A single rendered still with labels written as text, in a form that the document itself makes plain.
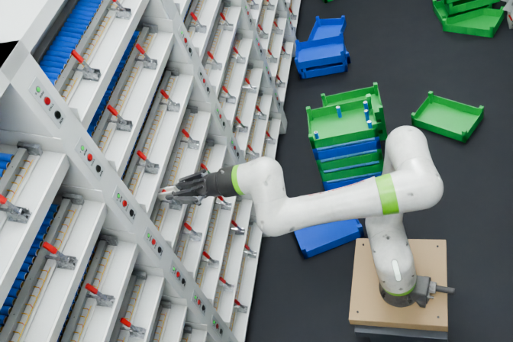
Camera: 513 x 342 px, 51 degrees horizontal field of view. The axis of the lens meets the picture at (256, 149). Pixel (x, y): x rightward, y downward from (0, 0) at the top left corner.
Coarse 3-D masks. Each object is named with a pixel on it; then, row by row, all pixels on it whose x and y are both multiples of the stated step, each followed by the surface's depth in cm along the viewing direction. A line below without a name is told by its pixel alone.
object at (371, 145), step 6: (378, 138) 241; (354, 144) 244; (360, 144) 243; (366, 144) 243; (372, 144) 243; (378, 144) 243; (324, 150) 246; (330, 150) 246; (336, 150) 246; (342, 150) 246; (348, 150) 246; (354, 150) 246; (360, 150) 246; (366, 150) 246; (318, 156) 249; (324, 156) 249; (330, 156) 249
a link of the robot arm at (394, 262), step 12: (372, 240) 188; (384, 240) 184; (396, 240) 183; (372, 252) 188; (384, 252) 181; (396, 252) 180; (408, 252) 180; (384, 264) 179; (396, 264) 178; (408, 264) 178; (384, 276) 181; (396, 276) 178; (408, 276) 181; (384, 288) 189; (396, 288) 184; (408, 288) 186
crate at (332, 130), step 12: (324, 108) 254; (348, 108) 254; (360, 108) 254; (372, 108) 252; (312, 120) 257; (324, 120) 255; (336, 120) 253; (348, 120) 251; (360, 120) 249; (372, 120) 247; (312, 132) 252; (324, 132) 250; (336, 132) 248; (348, 132) 246; (360, 132) 238; (372, 132) 238; (312, 144) 243; (324, 144) 243
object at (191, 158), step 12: (192, 108) 205; (204, 108) 207; (192, 120) 205; (204, 120) 205; (192, 132) 201; (204, 132) 201; (180, 144) 197; (204, 144) 203; (180, 156) 193; (192, 156) 193; (192, 168) 190; (168, 216) 176; (180, 216) 177; (168, 228) 174; (180, 228) 178; (168, 240) 165
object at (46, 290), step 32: (64, 192) 134; (96, 192) 133; (64, 224) 130; (96, 224) 132; (32, 256) 123; (64, 256) 123; (32, 288) 119; (64, 288) 121; (0, 320) 114; (32, 320) 115; (64, 320) 120
